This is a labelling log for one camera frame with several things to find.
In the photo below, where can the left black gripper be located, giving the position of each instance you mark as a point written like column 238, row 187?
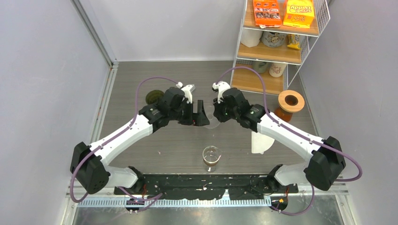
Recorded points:
column 198, row 119

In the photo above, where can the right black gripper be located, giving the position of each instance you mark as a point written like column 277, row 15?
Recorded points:
column 218, row 113

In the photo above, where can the clear glass dripper cone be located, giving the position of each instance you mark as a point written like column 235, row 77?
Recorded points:
column 213, row 121

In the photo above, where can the white paper coffee filter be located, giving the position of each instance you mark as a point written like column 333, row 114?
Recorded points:
column 260, row 143

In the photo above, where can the wooden ring dripper holder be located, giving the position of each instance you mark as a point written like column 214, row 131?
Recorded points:
column 291, row 101

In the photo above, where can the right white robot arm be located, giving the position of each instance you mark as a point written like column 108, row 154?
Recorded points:
column 323, row 160

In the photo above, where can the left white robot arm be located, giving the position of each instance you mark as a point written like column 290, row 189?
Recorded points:
column 90, row 162

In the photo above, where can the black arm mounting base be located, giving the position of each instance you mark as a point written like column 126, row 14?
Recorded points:
column 208, row 186

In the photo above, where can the glass beaker with coffee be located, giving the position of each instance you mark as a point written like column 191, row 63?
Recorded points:
column 211, row 156

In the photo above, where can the dark green glass dripper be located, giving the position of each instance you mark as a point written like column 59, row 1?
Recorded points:
column 153, row 96

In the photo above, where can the grey green cup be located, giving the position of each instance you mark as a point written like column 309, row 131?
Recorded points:
column 260, row 66

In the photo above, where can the orange glass carafe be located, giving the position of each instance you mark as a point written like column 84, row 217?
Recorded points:
column 282, row 114

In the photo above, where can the white printed cup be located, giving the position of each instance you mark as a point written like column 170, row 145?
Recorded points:
column 277, row 69

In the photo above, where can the grey printed mug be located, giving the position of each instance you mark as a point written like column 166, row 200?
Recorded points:
column 273, row 39

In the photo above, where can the yellow snack packet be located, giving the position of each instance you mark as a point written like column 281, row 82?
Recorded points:
column 294, row 42

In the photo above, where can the orange snack box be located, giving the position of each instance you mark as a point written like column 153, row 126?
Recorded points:
column 266, row 13

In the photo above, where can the yellow scrub daddy box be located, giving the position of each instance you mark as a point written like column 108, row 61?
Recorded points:
column 298, row 13

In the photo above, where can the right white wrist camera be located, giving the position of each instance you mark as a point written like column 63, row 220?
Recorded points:
column 220, row 87

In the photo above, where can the white wire wooden shelf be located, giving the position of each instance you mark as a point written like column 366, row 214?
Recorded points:
column 294, row 59

